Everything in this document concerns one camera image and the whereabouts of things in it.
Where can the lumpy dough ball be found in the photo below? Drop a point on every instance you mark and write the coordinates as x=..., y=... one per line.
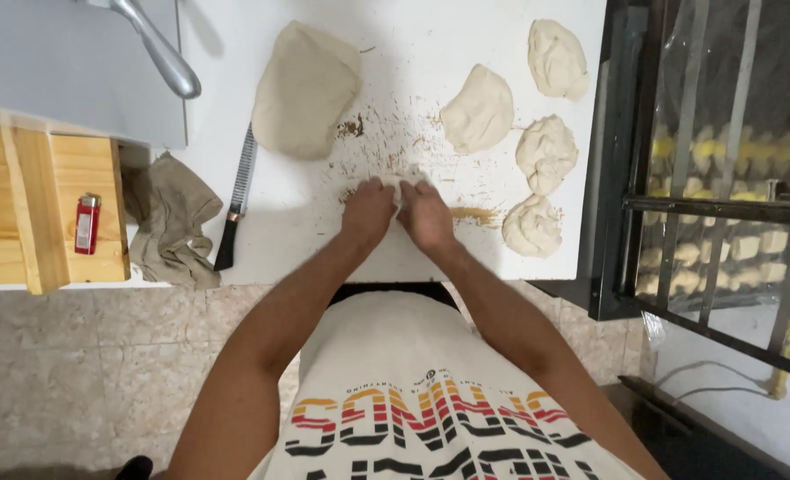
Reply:
x=532, y=226
x=546, y=153
x=557, y=57

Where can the person's right hand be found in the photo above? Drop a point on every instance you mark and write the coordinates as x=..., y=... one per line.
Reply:
x=427, y=218

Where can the smooth dough ball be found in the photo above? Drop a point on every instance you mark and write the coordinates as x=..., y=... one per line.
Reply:
x=478, y=110

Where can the person's right fingers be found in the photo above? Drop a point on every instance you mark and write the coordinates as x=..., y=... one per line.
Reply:
x=413, y=193

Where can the person's left fingers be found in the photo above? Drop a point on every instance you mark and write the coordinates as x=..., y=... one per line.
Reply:
x=376, y=188

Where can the white printed shirt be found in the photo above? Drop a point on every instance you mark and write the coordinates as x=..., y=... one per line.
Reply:
x=428, y=393

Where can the small dough piece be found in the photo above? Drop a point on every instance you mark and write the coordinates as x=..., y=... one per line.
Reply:
x=403, y=178

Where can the large dough mass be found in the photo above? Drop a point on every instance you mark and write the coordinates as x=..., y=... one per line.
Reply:
x=305, y=90

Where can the black metal rack with bread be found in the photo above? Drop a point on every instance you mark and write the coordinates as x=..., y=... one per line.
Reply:
x=708, y=173

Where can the beige cloth rag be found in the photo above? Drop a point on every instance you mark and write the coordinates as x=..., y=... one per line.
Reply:
x=172, y=223

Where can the person's left hand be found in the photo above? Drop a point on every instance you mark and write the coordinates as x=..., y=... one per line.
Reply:
x=367, y=214

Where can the wooden board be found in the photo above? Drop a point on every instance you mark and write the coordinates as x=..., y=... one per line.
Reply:
x=42, y=206

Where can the red lighter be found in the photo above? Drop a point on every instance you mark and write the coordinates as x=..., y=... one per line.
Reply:
x=87, y=224

